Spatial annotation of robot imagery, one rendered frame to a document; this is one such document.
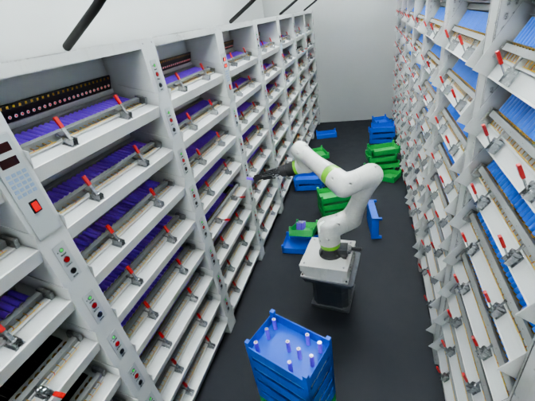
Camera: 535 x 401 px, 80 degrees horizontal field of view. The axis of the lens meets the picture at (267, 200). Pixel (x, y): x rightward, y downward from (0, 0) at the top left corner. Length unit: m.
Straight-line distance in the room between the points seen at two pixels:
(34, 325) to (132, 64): 0.97
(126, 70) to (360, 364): 1.84
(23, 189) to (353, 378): 1.69
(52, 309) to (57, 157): 0.43
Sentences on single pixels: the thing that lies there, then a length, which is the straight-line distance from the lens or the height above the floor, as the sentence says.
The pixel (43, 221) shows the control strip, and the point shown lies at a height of 1.32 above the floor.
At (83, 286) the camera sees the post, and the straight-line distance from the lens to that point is 1.17.
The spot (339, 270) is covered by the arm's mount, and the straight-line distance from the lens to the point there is 1.94.
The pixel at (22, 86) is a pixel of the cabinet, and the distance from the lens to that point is 1.31.
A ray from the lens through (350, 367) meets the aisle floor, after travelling 2.01.
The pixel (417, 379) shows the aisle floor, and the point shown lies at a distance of 2.02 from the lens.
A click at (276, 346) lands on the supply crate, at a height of 0.48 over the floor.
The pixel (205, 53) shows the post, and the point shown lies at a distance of 2.09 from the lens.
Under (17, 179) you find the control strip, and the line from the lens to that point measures 1.01.
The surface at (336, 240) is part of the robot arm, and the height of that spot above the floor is 0.51.
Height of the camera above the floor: 1.70
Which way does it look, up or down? 29 degrees down
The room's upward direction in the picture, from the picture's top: 10 degrees counter-clockwise
